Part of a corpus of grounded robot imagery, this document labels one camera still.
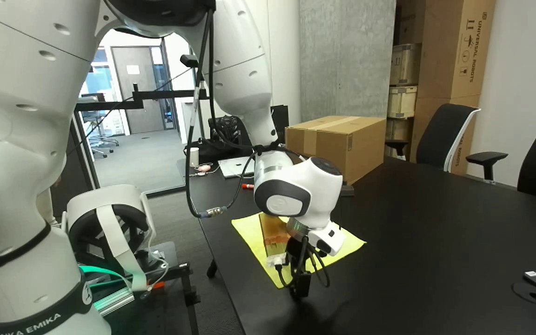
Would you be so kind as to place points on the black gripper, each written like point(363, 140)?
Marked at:
point(298, 235)

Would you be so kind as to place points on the yellow towel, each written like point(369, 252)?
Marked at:
point(251, 239)

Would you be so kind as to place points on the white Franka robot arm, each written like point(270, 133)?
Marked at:
point(19, 124)

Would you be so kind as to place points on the small black block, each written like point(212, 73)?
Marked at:
point(346, 191)

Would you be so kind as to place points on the black metal stand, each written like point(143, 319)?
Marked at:
point(186, 291)

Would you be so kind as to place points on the brown cardboard box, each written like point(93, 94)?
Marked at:
point(342, 142)

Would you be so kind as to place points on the black bag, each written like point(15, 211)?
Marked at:
point(231, 133)

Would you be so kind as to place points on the white paper cup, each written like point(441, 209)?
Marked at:
point(194, 157)

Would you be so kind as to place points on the beige storage box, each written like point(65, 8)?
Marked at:
point(402, 101)

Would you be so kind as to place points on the white VR headset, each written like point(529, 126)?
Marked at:
point(110, 206)

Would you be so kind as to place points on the brown storage box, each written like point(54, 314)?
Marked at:
point(404, 62)

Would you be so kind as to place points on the grey door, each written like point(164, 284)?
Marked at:
point(138, 94)

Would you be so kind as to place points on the grey background office chair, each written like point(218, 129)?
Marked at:
point(101, 133)

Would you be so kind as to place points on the tall cardboard box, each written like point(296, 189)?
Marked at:
point(450, 57)

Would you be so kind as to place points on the black office chair white frame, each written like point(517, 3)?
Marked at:
point(445, 133)

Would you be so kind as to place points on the black camera boom bar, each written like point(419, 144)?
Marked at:
point(156, 94)

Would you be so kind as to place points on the black camera on stand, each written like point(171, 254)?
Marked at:
point(188, 60)

